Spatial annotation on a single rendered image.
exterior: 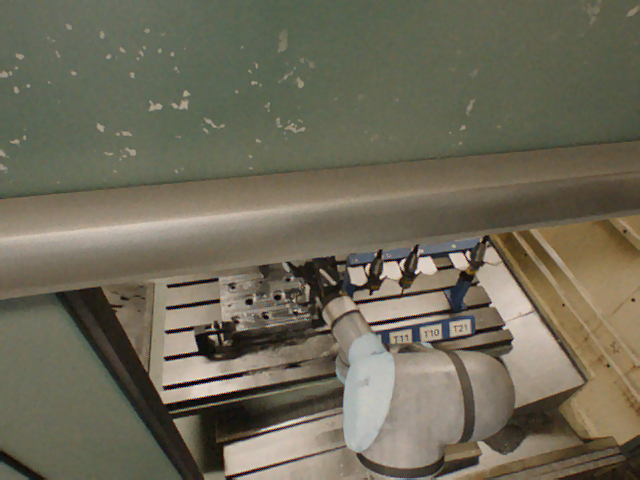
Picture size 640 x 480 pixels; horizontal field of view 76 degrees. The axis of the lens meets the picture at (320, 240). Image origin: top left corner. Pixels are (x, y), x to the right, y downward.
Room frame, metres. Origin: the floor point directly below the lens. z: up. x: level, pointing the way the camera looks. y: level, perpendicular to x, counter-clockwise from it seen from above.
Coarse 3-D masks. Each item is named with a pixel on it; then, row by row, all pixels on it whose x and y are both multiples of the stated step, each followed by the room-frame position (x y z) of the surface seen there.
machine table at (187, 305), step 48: (192, 288) 0.91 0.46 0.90; (384, 288) 0.98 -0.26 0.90; (432, 288) 1.00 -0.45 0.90; (480, 288) 1.02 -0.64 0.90; (192, 336) 0.71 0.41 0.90; (288, 336) 0.74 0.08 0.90; (480, 336) 0.80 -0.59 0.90; (192, 384) 0.56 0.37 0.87; (240, 384) 0.56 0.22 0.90; (288, 384) 0.58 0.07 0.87; (336, 384) 0.61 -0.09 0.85
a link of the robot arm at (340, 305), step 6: (336, 300) 0.52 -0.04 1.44; (342, 300) 0.52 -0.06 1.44; (348, 300) 0.52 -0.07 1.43; (330, 306) 0.51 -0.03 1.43; (336, 306) 0.51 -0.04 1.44; (342, 306) 0.51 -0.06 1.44; (348, 306) 0.51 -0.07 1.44; (354, 306) 0.51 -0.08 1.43; (324, 312) 0.50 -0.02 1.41; (330, 312) 0.50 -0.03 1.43; (336, 312) 0.49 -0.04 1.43; (342, 312) 0.49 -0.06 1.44; (324, 318) 0.50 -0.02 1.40; (330, 318) 0.49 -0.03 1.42; (336, 318) 0.52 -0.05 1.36; (330, 324) 0.48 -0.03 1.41
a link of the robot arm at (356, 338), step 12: (348, 312) 0.49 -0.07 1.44; (360, 312) 0.50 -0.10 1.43; (336, 324) 0.47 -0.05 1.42; (348, 324) 0.46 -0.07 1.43; (360, 324) 0.47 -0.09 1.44; (336, 336) 0.46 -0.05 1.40; (348, 336) 0.44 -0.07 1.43; (360, 336) 0.44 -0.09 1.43; (372, 336) 0.44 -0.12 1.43; (348, 348) 0.42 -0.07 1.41; (360, 348) 0.42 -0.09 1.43; (372, 348) 0.41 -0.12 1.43; (348, 360) 0.41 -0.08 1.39
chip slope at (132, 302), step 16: (112, 288) 1.03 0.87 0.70; (128, 288) 1.05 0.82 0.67; (144, 288) 1.08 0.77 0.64; (112, 304) 0.95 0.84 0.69; (128, 304) 0.97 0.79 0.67; (144, 304) 1.00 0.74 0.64; (128, 320) 0.90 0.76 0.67; (144, 320) 0.92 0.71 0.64; (128, 336) 0.82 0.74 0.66; (144, 336) 0.84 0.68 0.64; (144, 352) 0.77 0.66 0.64
